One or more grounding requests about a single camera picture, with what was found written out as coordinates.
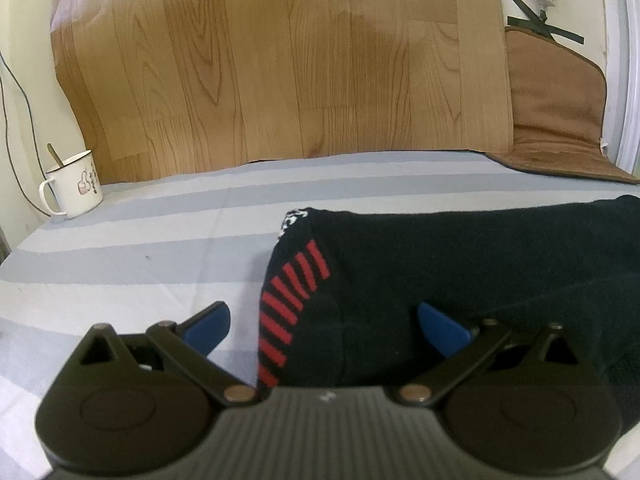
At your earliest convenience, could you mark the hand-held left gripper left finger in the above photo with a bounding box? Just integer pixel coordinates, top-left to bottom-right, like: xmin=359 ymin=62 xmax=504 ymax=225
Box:
xmin=77 ymin=301 xmax=255 ymax=405

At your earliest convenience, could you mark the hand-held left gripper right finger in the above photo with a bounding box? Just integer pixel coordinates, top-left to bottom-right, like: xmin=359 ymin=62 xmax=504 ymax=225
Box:
xmin=400 ymin=301 xmax=581 ymax=407

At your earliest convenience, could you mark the black patterned knit sweater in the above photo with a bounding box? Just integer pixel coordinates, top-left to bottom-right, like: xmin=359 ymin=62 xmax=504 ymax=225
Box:
xmin=256 ymin=195 xmax=640 ymax=411

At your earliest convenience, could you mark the grey striped bed sheet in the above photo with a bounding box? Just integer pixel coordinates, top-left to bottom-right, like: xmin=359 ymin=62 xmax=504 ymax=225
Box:
xmin=0 ymin=150 xmax=640 ymax=480

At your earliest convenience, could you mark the white enamel mug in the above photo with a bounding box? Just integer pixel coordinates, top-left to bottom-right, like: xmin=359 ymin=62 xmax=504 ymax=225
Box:
xmin=39 ymin=149 xmax=104 ymax=220

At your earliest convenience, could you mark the brown padded mat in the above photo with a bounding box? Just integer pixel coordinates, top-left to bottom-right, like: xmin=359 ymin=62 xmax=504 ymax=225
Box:
xmin=487 ymin=26 xmax=640 ymax=185

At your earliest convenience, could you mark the wood-grain vinyl sheet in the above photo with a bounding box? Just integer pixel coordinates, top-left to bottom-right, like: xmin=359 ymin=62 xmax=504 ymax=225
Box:
xmin=49 ymin=0 xmax=516 ymax=184

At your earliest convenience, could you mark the black tape strip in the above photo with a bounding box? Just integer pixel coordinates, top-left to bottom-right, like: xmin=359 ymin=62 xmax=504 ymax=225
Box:
xmin=506 ymin=15 xmax=586 ymax=46
xmin=510 ymin=0 xmax=541 ymax=25

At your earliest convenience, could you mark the thin black cable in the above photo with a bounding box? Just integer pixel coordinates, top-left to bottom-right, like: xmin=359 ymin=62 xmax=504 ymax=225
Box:
xmin=0 ymin=50 xmax=53 ymax=217

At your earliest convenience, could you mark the white door frame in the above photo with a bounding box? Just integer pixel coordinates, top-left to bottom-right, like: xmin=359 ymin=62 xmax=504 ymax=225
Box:
xmin=597 ymin=0 xmax=640 ymax=171

